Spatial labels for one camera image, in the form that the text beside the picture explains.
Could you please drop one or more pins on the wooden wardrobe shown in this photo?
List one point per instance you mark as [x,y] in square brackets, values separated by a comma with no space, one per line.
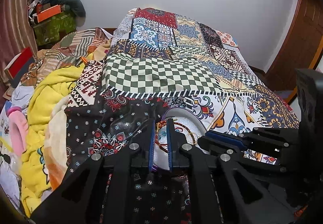
[301,48]

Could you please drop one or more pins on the red white box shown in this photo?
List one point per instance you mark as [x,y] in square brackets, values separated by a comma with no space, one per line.
[18,66]

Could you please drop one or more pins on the striped brown pillow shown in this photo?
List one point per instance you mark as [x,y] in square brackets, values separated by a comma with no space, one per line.
[67,52]

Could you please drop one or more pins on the green patterned storage box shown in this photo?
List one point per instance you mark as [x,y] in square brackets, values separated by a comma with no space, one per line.
[55,28]

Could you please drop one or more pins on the yellow fleece blanket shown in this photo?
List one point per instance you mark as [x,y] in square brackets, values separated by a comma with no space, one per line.
[34,175]

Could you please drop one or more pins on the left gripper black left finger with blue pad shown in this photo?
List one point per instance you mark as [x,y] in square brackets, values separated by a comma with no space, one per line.
[151,146]

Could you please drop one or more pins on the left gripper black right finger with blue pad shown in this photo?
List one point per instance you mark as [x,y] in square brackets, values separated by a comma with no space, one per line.
[175,140]

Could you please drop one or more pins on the striped brown curtain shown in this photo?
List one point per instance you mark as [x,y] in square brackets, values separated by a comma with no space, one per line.
[16,32]

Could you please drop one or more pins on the orange box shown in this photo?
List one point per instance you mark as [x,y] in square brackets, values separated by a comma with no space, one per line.
[47,13]

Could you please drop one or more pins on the pink fabric item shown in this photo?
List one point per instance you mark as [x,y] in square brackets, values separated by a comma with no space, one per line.
[18,129]

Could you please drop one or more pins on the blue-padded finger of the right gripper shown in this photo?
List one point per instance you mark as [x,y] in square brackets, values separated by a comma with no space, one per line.
[216,143]

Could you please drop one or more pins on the purple heart-shaped tin box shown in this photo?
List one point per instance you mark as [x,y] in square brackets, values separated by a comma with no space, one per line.
[185,122]

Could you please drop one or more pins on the patchwork patterned bedspread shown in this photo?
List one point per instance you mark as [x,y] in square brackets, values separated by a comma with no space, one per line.
[157,61]

